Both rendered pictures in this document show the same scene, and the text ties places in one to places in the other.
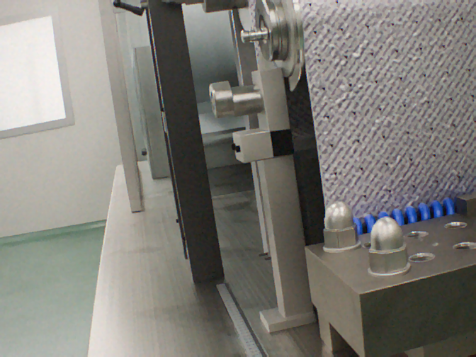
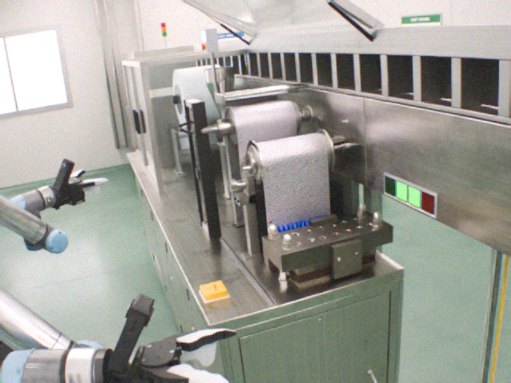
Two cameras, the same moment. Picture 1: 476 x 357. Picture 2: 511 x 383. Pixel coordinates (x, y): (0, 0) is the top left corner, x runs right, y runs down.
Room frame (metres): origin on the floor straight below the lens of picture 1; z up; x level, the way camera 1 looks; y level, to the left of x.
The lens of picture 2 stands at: (-0.78, 0.20, 1.65)
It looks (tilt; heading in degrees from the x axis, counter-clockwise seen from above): 18 degrees down; 350
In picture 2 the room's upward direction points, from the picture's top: 6 degrees counter-clockwise
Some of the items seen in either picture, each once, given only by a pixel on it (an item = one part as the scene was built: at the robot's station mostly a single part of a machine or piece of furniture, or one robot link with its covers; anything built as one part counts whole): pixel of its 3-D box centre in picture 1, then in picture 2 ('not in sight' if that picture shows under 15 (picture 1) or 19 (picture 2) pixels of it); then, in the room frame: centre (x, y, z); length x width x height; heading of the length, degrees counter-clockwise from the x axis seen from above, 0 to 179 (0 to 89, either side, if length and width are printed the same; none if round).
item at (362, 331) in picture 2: not in sight; (221, 264); (1.65, 0.01, 0.43); 2.52 x 0.64 x 0.86; 8
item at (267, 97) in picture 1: (269, 202); (247, 217); (0.74, -0.03, 1.05); 0.06 x 0.05 x 0.31; 98
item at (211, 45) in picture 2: not in sight; (208, 41); (1.26, -0.03, 1.66); 0.07 x 0.07 x 0.10; 8
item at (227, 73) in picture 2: not in sight; (219, 74); (1.44, -0.08, 1.50); 0.14 x 0.14 x 0.06
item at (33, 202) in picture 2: not in sight; (25, 206); (0.75, 0.70, 1.21); 0.11 x 0.08 x 0.09; 131
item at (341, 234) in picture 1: (339, 224); (273, 230); (0.59, -0.09, 1.05); 0.04 x 0.04 x 0.04
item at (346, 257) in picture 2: not in sight; (346, 258); (0.47, -0.29, 0.97); 0.10 x 0.03 x 0.11; 98
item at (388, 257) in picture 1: (387, 244); (287, 241); (0.49, -0.11, 1.05); 0.04 x 0.04 x 0.04
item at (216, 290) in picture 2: not in sight; (213, 290); (0.52, 0.13, 0.91); 0.07 x 0.07 x 0.02; 8
